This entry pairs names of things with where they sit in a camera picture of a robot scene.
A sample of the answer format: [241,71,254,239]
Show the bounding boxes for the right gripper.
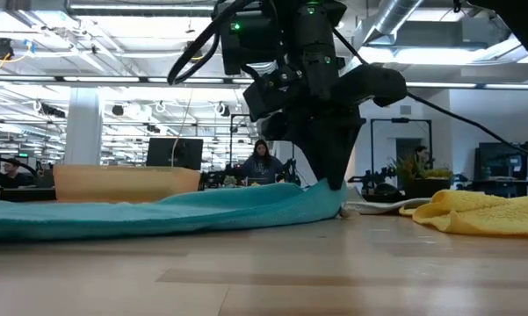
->
[243,63,409,191]

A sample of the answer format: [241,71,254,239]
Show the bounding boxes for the yellow microfiber towel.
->
[398,189,528,241]

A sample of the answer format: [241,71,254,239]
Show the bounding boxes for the blue microfiber towel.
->
[0,178,349,243]

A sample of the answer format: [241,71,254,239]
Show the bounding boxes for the black metal rack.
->
[368,117,434,188]

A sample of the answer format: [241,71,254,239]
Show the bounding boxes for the black robot equipment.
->
[346,169,406,197]

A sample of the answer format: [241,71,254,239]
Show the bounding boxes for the person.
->
[238,139,287,186]
[412,145,430,167]
[0,157,33,190]

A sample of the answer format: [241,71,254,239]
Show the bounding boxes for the small potted green plant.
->
[387,152,454,200]

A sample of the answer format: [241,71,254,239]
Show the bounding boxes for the black computer monitor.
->
[145,137,205,172]

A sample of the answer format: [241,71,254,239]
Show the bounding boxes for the dark wide monitor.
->
[473,140,528,182]

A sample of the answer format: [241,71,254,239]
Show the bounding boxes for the wooden tray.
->
[52,163,202,205]

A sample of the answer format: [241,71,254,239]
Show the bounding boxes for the white building column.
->
[64,86,104,166]

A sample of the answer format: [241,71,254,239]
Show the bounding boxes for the black desk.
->
[0,186,56,204]

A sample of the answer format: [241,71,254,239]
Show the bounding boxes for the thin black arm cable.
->
[403,90,528,162]

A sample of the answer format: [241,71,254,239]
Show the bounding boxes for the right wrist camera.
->
[218,7,285,76]

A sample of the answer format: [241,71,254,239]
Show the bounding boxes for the silver ventilation duct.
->
[350,0,427,50]

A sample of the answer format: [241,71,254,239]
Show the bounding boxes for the black right camera cable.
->
[165,0,258,87]

